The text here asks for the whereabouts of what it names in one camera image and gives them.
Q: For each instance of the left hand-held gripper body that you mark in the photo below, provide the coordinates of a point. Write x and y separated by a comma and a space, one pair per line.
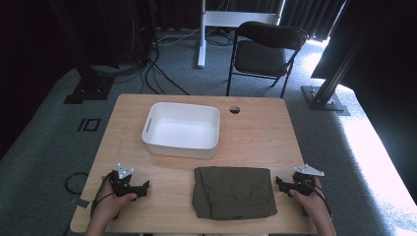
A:
122, 183

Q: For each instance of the grey tape piece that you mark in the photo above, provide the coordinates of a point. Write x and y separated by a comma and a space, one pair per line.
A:
82, 203

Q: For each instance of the person's right hand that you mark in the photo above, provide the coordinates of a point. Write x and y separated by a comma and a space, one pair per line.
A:
311, 205

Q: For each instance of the dark curtain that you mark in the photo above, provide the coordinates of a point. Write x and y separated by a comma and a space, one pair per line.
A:
308, 16

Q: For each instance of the olive green pants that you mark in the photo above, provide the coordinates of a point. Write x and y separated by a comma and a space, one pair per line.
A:
234, 193

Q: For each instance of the white plastic bin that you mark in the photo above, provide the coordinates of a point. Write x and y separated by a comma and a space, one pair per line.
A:
182, 131

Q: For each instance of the black folding chair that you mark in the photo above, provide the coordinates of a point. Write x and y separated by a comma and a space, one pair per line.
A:
262, 55

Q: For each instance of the black metal stand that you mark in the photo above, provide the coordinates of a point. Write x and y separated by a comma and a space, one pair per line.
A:
323, 98
87, 82

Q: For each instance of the person's left hand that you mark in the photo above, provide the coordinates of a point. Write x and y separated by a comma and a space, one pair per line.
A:
109, 206

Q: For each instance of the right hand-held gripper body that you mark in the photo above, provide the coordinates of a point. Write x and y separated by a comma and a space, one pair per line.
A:
303, 183

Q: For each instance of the white desk frame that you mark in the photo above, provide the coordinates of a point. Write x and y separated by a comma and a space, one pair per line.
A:
203, 39

